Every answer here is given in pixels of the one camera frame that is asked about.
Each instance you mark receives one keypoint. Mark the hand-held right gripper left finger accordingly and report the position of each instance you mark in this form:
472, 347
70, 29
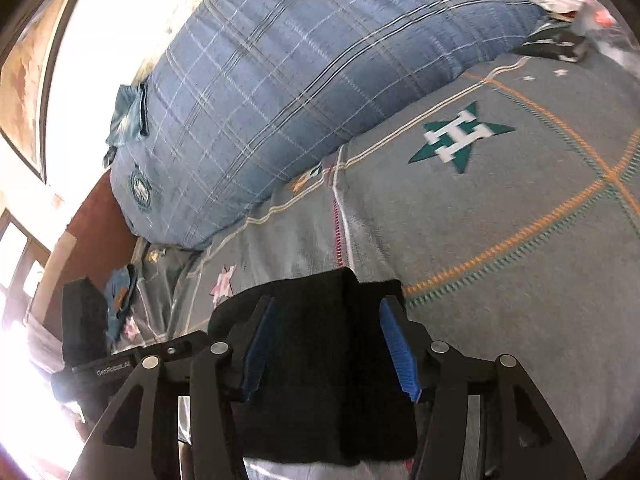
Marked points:
257, 355

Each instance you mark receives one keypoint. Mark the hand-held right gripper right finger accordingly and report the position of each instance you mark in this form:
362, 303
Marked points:
400, 355

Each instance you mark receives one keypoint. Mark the black pants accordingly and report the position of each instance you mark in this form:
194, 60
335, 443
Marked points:
320, 360

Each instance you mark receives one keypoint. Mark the denim garment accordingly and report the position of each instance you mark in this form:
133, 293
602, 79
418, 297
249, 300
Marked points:
125, 120
120, 295

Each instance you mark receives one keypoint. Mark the wooden framed window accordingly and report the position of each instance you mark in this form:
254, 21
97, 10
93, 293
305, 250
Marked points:
20, 260

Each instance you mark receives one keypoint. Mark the brown headboard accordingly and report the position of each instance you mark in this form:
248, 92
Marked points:
95, 230

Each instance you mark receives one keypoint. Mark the grey star-print bedsheet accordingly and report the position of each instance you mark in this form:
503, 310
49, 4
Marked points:
500, 210

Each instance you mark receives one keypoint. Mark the blue plaid pillow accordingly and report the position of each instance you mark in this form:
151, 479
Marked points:
300, 85

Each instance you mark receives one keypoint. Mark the black packet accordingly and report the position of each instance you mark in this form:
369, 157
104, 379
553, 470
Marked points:
550, 45

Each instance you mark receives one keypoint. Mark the clear plastic bag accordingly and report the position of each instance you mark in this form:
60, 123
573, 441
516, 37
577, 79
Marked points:
610, 35

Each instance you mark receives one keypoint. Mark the framed wall picture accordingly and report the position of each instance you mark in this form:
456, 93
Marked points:
30, 70

